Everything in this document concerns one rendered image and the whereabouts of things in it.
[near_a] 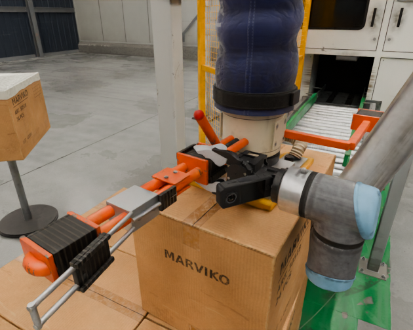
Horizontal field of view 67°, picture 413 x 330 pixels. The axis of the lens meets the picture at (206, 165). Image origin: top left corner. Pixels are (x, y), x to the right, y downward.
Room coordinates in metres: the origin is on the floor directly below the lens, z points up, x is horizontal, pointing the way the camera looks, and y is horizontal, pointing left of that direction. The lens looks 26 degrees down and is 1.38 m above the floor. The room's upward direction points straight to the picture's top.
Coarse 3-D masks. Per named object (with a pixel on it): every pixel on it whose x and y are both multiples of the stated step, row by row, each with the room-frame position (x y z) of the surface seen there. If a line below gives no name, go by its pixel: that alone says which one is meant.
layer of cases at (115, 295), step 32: (128, 256) 0.94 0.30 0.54; (0, 288) 0.78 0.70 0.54; (32, 288) 0.78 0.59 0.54; (64, 288) 0.78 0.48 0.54; (96, 288) 0.78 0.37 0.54; (128, 288) 0.78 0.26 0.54; (0, 320) 0.66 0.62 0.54; (64, 320) 0.66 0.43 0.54; (96, 320) 0.66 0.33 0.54; (128, 320) 0.66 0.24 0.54; (160, 320) 0.66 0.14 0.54; (288, 320) 0.66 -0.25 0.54
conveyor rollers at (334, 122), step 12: (312, 108) 3.04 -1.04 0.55; (324, 108) 3.07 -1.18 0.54; (336, 108) 3.09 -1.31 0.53; (348, 108) 3.05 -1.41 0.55; (300, 120) 2.65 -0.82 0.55; (312, 120) 2.68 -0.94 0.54; (324, 120) 2.64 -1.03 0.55; (336, 120) 2.67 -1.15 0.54; (348, 120) 2.64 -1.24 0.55; (312, 132) 2.34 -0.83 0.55; (324, 132) 2.37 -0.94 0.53; (336, 132) 2.34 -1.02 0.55; (348, 132) 2.37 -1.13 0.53; (288, 144) 2.14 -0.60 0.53; (312, 144) 2.08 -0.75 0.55; (360, 144) 2.09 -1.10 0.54; (336, 156) 1.90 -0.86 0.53; (336, 168) 1.73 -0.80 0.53
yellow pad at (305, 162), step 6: (282, 156) 0.93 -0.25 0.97; (288, 156) 0.86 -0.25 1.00; (306, 156) 0.93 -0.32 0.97; (300, 162) 0.88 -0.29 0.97; (306, 162) 0.89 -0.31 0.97; (312, 162) 0.91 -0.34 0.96; (306, 168) 0.86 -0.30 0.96; (264, 198) 0.68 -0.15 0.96; (270, 198) 0.68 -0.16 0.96; (252, 204) 0.67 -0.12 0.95; (258, 204) 0.66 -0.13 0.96; (264, 204) 0.65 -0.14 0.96; (270, 204) 0.65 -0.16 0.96; (276, 204) 0.67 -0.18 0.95; (270, 210) 0.64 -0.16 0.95
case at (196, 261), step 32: (320, 160) 0.95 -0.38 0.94; (192, 192) 0.74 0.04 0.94; (160, 224) 0.64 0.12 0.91; (192, 224) 0.60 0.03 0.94; (224, 224) 0.60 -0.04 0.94; (256, 224) 0.60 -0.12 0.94; (288, 224) 0.60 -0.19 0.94; (160, 256) 0.65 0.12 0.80; (192, 256) 0.59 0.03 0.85; (224, 256) 0.55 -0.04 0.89; (256, 256) 0.51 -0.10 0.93; (288, 256) 0.58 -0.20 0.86; (160, 288) 0.65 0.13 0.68; (192, 288) 0.60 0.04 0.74; (224, 288) 0.55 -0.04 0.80; (256, 288) 0.51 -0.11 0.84; (288, 288) 0.63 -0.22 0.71; (192, 320) 0.60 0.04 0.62; (224, 320) 0.55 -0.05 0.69; (256, 320) 0.50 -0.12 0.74
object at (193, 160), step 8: (192, 144) 0.71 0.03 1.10; (200, 144) 0.70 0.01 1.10; (208, 144) 0.70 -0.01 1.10; (184, 152) 0.67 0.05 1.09; (192, 152) 0.68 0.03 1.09; (184, 160) 0.63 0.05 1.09; (192, 160) 0.62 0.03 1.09; (200, 160) 0.61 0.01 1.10; (208, 160) 0.63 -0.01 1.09; (192, 168) 0.62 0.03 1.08; (208, 168) 0.61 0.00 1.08; (216, 168) 0.63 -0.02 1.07; (224, 168) 0.64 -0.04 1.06; (208, 176) 0.61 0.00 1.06; (216, 176) 0.62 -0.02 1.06
